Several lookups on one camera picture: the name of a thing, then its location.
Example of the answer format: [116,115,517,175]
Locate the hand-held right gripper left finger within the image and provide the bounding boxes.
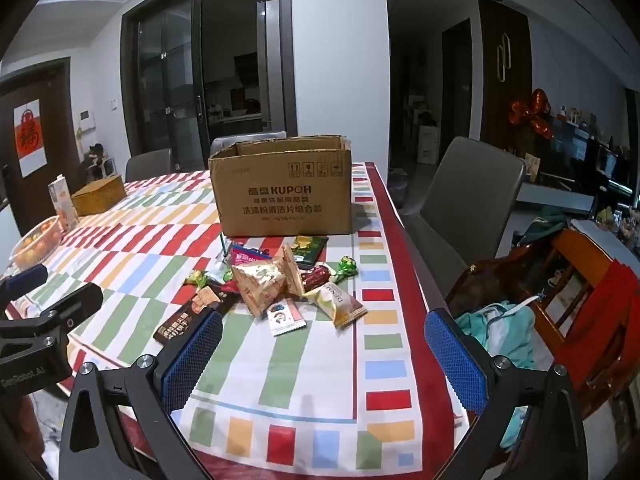
[59,309,225,480]

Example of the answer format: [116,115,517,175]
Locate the teal white clothing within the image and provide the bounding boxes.
[454,301,540,453]

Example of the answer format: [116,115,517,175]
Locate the woven straw box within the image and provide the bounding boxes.
[71,174,127,217]

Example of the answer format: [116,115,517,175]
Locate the grey dining chair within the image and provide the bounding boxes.
[210,130,288,159]
[125,148,174,182]
[404,136,527,292]

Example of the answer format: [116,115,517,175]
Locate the clear bowl of oranges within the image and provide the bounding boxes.
[10,215,66,268]

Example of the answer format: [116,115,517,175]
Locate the dark green snack packet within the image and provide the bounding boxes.
[292,234,330,267]

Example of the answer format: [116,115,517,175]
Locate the white floor box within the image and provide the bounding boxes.
[417,124,441,165]

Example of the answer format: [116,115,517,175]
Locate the black white figure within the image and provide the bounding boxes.
[86,143,117,182]

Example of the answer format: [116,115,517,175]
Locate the orange wooden chair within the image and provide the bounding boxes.
[527,227,640,423]

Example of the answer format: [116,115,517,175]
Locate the black orange snack packet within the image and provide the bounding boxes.
[189,282,239,317]

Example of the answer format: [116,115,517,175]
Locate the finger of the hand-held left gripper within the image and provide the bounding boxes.
[0,282,104,346]
[0,263,50,318]

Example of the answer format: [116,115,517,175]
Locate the red cloth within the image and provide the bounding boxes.
[564,259,640,392]

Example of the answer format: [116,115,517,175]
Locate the pink purple snack packet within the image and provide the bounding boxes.
[228,242,271,266]

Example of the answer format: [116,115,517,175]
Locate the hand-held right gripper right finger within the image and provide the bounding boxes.
[423,308,589,480]

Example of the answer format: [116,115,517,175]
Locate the pink white small packet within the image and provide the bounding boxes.
[267,299,307,337]

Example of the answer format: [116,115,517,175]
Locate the green twisted candy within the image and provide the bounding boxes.
[327,255,360,286]

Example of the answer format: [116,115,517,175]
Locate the dark brown snack packet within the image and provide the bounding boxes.
[152,305,211,346]

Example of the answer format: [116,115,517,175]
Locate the red white door poster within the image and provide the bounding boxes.
[13,100,49,178]

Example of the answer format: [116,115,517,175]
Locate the dark wooden cabinet door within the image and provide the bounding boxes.
[476,0,534,161]

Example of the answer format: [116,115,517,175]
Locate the beige triangular snack packet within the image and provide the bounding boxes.
[279,243,306,296]
[230,259,287,319]

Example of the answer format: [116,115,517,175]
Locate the silver refrigerator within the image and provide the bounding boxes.
[256,0,280,134]

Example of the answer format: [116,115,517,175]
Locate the red snack packet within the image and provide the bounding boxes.
[298,266,332,291]

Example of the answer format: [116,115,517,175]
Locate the white gold snack packet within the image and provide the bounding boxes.
[304,280,369,330]

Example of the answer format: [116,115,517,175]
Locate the orange white drink carton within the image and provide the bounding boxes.
[48,175,80,233]

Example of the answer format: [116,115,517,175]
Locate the colourful checked tablecloth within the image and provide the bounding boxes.
[0,162,471,480]

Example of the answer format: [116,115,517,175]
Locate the dark sliding glass door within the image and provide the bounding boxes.
[121,0,297,172]

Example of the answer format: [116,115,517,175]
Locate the brown cardboard box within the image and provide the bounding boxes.
[207,134,355,237]

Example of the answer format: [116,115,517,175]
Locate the red foil balloons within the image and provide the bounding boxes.
[508,88,556,141]

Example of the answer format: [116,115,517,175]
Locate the dark brown bag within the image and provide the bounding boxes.
[444,246,547,322]

